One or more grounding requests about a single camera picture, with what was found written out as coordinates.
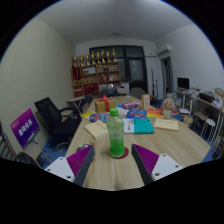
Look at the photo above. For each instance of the green-capped clear drink bottle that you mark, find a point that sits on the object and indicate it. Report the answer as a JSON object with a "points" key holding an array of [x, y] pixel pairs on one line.
{"points": [[116, 136]]}

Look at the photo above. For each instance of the upright tan carton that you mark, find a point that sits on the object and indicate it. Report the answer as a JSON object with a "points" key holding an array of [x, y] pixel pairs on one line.
{"points": [[145, 101]]}

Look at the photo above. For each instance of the orange book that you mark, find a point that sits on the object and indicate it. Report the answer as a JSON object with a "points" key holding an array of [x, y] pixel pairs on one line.
{"points": [[155, 113]]}

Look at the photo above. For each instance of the blue flat box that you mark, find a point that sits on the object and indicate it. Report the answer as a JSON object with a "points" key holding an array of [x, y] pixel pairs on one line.
{"points": [[136, 114]]}

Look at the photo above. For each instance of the small white folding table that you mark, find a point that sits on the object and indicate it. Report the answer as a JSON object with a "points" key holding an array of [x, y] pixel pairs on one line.
{"points": [[76, 100]]}

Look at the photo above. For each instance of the teal book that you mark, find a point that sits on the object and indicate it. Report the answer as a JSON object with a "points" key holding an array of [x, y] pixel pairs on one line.
{"points": [[144, 126]]}

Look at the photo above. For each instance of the pink flat box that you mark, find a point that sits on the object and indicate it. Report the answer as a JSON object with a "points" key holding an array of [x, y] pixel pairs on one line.
{"points": [[130, 105]]}

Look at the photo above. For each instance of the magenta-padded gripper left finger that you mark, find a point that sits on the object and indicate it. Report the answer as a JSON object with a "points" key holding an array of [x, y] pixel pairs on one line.
{"points": [[59, 166]]}

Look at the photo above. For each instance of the pale yellow book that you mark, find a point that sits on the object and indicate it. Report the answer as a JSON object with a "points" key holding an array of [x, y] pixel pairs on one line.
{"points": [[166, 124]]}

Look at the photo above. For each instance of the white wall air conditioner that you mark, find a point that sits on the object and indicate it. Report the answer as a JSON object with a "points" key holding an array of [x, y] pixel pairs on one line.
{"points": [[164, 50]]}

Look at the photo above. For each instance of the yellow gift box red ribbon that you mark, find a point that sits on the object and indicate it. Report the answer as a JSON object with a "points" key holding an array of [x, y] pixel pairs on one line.
{"points": [[105, 106]]}

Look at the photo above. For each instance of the purple sign board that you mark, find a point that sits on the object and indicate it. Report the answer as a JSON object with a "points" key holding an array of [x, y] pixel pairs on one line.
{"points": [[25, 127]]}

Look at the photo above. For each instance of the beige book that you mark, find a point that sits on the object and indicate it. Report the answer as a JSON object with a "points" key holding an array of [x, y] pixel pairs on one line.
{"points": [[96, 129]]}

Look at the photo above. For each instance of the black office chair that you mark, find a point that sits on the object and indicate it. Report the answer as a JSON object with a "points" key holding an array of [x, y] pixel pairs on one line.
{"points": [[56, 123]]}

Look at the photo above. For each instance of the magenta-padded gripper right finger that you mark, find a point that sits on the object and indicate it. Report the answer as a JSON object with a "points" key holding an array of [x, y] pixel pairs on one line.
{"points": [[165, 165]]}

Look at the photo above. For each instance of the white round stool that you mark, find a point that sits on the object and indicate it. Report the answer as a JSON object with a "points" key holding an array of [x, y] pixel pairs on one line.
{"points": [[208, 128]]}

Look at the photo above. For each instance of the flat round red coaster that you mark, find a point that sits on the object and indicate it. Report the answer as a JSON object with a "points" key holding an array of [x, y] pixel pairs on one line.
{"points": [[126, 153]]}

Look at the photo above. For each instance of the white book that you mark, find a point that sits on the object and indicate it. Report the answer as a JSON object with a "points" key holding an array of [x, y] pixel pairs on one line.
{"points": [[129, 126]]}

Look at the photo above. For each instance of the computer monitor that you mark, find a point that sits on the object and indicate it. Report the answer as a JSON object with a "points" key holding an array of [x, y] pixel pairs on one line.
{"points": [[183, 83]]}

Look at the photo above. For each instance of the pink plush toy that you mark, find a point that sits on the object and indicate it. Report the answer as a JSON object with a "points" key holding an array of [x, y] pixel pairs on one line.
{"points": [[168, 106]]}

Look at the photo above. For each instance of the black backpack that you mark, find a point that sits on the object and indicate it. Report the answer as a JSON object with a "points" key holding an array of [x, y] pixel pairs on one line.
{"points": [[26, 160]]}

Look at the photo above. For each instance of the stainless steel cup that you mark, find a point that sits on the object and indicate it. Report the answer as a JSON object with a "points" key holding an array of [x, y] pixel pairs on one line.
{"points": [[83, 148]]}

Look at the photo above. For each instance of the beige chair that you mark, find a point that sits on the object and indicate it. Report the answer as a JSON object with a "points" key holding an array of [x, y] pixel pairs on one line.
{"points": [[137, 92]]}

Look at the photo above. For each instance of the grey striped chair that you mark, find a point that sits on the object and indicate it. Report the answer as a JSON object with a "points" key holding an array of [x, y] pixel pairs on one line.
{"points": [[6, 148]]}

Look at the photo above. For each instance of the wooden shelf unit with trophies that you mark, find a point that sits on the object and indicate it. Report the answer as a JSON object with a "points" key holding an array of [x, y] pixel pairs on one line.
{"points": [[96, 76]]}

